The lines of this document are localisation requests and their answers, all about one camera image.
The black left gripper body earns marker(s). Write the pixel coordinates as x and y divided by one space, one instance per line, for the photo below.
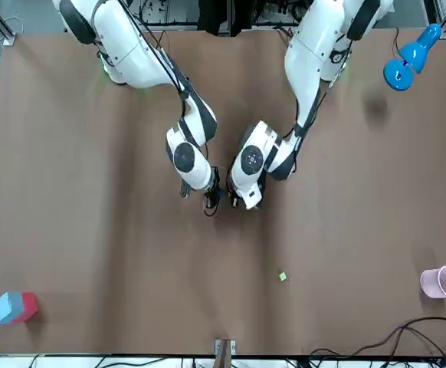
235 196

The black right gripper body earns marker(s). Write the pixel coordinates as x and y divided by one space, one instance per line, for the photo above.
215 180

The blue magnetic cube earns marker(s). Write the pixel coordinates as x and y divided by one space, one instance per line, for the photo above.
219 194

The green magnetic cube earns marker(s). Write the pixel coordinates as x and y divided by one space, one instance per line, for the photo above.
283 276

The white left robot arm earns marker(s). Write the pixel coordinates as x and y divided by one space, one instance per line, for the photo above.
311 50

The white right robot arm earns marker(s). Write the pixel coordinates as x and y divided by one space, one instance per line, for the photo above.
131 50

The red foam cube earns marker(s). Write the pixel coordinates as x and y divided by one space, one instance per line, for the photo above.
29 306

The light blue foam cube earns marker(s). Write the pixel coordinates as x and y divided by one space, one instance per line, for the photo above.
4 308

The person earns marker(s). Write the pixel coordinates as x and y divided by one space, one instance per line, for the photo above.
223 15

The pink plastic cup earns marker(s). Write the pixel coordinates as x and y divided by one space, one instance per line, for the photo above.
443 283

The blue desk lamp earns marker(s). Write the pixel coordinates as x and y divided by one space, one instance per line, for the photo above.
414 53

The aluminium post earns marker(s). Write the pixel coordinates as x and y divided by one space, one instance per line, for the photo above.
225 354

